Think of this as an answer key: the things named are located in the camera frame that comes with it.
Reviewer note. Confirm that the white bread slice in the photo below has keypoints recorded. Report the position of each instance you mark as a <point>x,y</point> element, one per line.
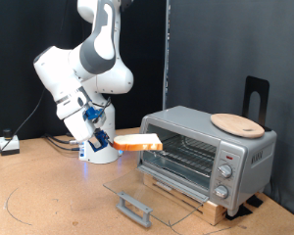
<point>138,142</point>

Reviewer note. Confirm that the silver oven knob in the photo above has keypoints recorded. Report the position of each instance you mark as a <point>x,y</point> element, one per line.
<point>225,170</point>
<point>221,191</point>

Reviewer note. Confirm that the silver vertical metal pole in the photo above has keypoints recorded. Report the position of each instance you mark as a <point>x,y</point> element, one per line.
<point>166,65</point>

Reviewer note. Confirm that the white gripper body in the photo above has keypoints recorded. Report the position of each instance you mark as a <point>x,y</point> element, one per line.
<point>78,129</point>

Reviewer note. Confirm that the black metal bookend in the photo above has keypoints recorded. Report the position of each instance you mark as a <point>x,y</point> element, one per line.
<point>251,85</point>

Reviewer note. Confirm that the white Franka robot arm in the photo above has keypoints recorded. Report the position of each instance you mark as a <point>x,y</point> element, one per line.
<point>98,42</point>

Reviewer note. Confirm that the slotted wooden base block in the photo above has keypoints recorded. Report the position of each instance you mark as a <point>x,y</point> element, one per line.
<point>212,212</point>

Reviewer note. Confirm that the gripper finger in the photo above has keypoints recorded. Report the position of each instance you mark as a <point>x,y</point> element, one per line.
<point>94,140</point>

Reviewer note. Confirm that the round wooden cutting board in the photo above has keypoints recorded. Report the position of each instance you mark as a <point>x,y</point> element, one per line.
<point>236,125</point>

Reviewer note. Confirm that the grey emergency stop box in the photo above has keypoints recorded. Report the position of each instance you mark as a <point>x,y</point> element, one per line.
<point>9,145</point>

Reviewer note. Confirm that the grey fabric backdrop curtain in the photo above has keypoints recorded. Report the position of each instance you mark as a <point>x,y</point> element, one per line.
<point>219,49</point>

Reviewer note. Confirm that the silver toaster oven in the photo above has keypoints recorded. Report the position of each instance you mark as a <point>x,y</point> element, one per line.
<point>251,169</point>

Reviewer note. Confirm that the black fabric backdrop curtain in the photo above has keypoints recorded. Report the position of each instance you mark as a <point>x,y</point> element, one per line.
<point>16,49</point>

